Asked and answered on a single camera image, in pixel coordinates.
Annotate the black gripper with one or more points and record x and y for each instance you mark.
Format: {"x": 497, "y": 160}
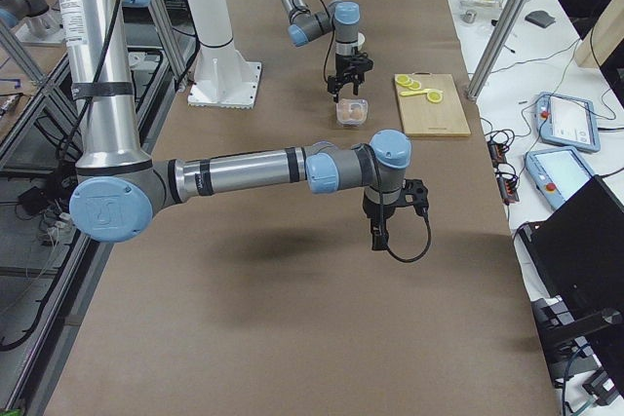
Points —
{"x": 378, "y": 211}
{"x": 342, "y": 64}

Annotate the black orange power strip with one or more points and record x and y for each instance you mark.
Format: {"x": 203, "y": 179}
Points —
{"x": 505, "y": 174}

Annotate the brown table mat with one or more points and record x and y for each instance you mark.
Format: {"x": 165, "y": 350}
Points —
{"x": 271, "y": 302}

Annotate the small steel cup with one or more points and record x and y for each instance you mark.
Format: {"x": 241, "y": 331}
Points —
{"x": 469, "y": 16}

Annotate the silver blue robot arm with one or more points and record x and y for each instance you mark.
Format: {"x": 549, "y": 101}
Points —
{"x": 120, "y": 188}
{"x": 342, "y": 20}

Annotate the dark grey cloth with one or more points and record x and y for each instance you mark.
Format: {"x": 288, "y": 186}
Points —
{"x": 540, "y": 18}

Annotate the background blue robot arm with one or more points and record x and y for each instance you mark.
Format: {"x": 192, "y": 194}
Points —
{"x": 13, "y": 11}

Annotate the black monitor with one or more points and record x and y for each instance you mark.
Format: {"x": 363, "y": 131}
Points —
{"x": 578, "y": 255}

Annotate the lower blue teach pendant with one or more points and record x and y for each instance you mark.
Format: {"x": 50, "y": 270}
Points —
{"x": 558, "y": 173}

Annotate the blue teach pendant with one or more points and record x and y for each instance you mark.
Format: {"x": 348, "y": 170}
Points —
{"x": 567, "y": 120}
{"x": 558, "y": 173}

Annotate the lemon slice inner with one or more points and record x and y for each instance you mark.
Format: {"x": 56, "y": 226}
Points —
{"x": 415, "y": 86}

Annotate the aluminium frame post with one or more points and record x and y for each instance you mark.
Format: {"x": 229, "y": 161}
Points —
{"x": 494, "y": 47}

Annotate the lemon slice outer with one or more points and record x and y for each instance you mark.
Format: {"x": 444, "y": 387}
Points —
{"x": 403, "y": 80}

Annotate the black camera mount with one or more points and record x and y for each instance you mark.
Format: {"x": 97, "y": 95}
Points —
{"x": 416, "y": 193}

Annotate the wooden cutting board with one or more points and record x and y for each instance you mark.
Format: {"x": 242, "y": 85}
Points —
{"x": 421, "y": 118}

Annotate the white pedestal column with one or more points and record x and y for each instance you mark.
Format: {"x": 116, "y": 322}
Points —
{"x": 221, "y": 77}

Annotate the clear plastic egg box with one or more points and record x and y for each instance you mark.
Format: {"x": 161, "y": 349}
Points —
{"x": 351, "y": 112}

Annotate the white ceramic bowl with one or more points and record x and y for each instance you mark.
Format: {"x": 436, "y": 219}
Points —
{"x": 361, "y": 40}

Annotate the upper blue teach pendant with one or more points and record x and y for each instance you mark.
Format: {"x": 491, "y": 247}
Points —
{"x": 567, "y": 120}

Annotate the lemon slice near knife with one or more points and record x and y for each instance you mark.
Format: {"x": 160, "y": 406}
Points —
{"x": 434, "y": 95}

